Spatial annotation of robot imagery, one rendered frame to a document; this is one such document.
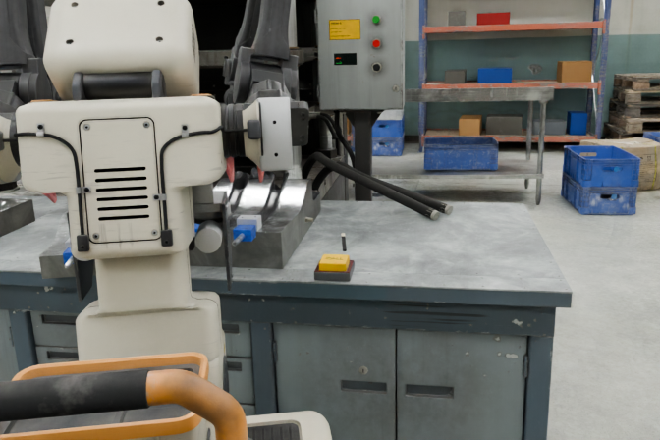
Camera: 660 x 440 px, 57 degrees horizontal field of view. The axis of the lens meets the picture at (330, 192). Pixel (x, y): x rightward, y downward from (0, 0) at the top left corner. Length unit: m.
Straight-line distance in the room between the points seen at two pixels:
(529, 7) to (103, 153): 7.33
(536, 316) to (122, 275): 0.87
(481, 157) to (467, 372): 3.76
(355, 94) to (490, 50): 5.86
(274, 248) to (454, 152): 3.79
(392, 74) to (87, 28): 1.37
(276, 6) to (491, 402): 0.99
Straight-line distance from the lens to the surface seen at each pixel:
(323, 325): 1.45
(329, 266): 1.34
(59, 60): 0.95
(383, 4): 2.16
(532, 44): 7.99
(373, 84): 2.17
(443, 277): 1.37
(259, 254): 1.42
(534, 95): 4.90
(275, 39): 1.08
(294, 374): 1.53
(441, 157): 5.10
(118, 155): 0.89
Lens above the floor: 1.31
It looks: 14 degrees down
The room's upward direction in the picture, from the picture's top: 2 degrees counter-clockwise
